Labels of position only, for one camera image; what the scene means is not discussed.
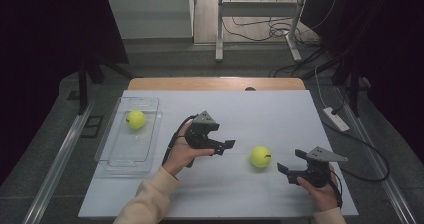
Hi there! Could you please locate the white power strip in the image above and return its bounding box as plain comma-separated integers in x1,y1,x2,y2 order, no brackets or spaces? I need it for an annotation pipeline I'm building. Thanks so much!
322,106,351,133

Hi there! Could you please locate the person's right hand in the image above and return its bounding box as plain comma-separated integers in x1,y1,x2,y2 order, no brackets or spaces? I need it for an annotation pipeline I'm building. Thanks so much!
296,165,341,213

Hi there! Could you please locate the white power strip cable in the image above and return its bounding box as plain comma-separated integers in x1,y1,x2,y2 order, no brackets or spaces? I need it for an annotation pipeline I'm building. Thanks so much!
314,65,329,109

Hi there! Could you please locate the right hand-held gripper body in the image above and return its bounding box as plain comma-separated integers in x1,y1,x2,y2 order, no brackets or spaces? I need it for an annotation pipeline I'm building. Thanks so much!
287,146,349,189

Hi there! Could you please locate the dark curtain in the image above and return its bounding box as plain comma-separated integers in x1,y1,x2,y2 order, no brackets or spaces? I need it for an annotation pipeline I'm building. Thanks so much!
306,0,424,168
0,0,129,185

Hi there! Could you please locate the white board sheet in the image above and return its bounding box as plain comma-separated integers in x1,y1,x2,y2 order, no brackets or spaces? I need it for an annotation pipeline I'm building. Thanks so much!
78,89,359,218

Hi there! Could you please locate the clear plastic container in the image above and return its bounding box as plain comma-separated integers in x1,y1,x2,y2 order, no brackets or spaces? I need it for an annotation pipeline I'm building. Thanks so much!
94,96,163,179

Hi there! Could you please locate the black metal stand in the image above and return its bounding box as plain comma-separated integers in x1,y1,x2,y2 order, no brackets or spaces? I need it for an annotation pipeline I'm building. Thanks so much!
68,55,134,115
301,55,371,118

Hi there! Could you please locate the white metal desk frame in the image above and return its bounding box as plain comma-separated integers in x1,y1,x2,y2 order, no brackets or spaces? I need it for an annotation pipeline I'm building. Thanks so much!
214,0,309,63

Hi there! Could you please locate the tangle of floor cables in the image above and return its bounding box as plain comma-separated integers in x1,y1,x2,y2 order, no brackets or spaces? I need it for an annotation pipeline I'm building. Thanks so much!
222,15,321,48

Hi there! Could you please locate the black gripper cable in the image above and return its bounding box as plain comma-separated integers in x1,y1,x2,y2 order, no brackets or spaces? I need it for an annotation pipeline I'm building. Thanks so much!
328,170,344,209
161,115,198,167

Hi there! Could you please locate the silver metal floor rail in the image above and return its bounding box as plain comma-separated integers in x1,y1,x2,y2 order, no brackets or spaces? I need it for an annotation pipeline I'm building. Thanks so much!
334,85,409,224
21,97,98,224

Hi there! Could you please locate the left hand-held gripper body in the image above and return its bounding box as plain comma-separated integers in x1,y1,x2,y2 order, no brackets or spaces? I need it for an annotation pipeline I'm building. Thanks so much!
184,110,224,157

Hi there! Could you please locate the black power cable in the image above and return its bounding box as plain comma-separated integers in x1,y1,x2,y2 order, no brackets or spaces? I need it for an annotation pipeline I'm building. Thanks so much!
321,120,391,183

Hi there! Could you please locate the person's left hand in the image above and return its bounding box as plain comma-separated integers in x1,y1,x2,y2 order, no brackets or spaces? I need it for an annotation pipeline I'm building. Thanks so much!
162,122,216,177

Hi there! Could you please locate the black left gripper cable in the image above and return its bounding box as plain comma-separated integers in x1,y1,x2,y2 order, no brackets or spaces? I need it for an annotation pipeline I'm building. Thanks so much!
161,115,198,167

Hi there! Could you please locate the white partition panel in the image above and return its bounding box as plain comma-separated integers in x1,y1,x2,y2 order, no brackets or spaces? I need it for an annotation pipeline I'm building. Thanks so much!
105,0,195,40

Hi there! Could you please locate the black floor cable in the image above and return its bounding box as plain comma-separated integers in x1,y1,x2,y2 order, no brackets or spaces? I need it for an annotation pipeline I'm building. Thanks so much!
268,47,326,79

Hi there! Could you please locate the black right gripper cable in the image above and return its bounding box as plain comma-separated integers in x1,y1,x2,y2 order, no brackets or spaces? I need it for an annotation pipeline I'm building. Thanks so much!
328,170,344,209

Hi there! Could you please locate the yellow tennis ball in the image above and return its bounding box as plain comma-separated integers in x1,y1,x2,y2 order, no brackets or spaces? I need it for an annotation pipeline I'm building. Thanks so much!
249,145,273,169
125,109,148,131

